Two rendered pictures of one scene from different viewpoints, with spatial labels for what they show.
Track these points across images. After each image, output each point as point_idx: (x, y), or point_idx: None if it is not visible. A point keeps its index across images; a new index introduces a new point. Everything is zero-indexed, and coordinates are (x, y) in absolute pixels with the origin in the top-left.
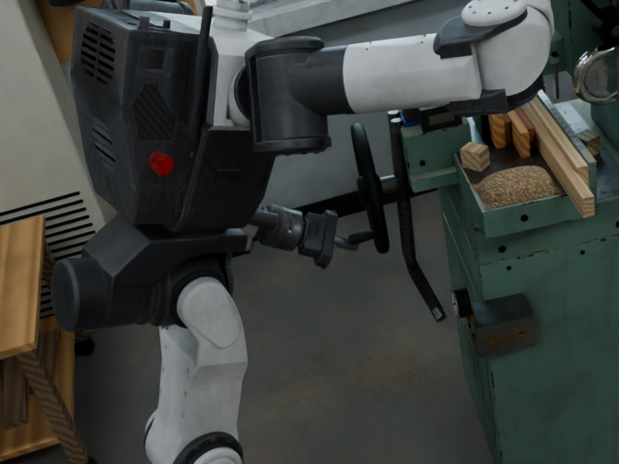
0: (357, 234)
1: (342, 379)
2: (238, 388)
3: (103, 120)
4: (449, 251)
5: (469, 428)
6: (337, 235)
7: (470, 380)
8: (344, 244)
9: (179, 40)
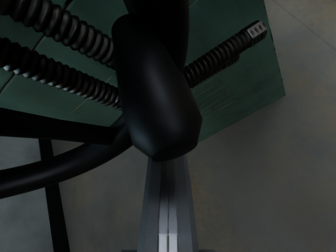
0: (144, 79)
1: (202, 236)
2: None
3: None
4: (116, 119)
5: (231, 134)
6: (139, 245)
7: (200, 135)
8: (188, 190)
9: None
